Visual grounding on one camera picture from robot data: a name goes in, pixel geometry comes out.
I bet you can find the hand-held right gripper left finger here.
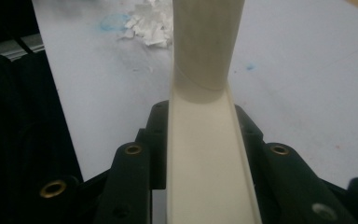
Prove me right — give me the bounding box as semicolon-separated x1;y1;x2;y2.
135;100;170;190

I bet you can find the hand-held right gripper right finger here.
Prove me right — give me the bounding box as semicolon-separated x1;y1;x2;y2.
233;104;266;180

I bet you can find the cream hand brush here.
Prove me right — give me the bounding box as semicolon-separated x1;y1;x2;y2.
166;0;264;224

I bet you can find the pile of white paper scraps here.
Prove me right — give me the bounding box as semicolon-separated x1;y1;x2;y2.
117;0;174;49

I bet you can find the metal floor rail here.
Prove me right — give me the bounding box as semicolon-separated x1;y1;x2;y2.
0;32;45;62

